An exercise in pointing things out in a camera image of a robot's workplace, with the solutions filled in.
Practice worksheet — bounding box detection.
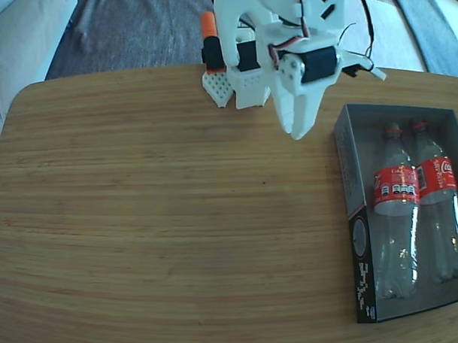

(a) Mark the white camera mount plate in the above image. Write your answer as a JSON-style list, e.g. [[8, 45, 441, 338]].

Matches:
[[337, 47, 387, 83]]

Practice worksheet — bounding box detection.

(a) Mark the white sofa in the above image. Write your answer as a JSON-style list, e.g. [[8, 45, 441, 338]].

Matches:
[[0, 0, 85, 177]]

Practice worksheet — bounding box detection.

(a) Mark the grey cardboard box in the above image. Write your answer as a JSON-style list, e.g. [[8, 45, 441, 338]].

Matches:
[[332, 99, 458, 326]]

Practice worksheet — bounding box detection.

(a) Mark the grey blanket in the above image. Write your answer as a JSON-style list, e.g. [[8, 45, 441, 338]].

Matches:
[[41, 0, 399, 80]]

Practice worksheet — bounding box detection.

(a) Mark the white cloth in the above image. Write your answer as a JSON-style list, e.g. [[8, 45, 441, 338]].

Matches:
[[281, 0, 426, 78]]

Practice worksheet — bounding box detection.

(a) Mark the clear bottle Reciclame red label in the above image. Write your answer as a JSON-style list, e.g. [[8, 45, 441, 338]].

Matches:
[[407, 114, 458, 286]]

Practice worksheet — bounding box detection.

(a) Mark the clear bottle barcode red label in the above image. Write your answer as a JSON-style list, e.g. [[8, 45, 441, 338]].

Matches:
[[369, 122, 425, 301]]

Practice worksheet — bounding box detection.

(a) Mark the blue grey fabric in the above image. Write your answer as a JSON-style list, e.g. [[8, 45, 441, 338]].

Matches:
[[390, 0, 458, 80]]

